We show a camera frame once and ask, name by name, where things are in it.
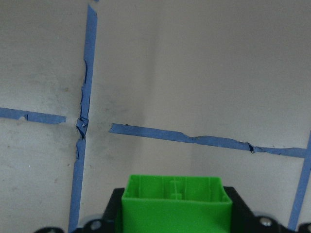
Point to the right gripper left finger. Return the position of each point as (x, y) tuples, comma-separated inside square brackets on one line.
[(112, 216)]

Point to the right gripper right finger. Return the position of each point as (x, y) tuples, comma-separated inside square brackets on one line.
[(242, 218)]

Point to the green toy block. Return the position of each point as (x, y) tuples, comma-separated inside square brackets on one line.
[(175, 204)]

